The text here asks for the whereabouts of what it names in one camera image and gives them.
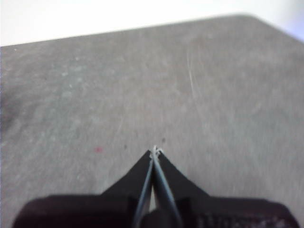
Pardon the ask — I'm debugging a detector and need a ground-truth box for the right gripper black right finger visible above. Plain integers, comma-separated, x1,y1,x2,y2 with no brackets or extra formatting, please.
154,149,300,228

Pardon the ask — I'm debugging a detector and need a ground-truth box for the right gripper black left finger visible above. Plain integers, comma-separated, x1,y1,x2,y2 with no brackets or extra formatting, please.
13,149,155,228

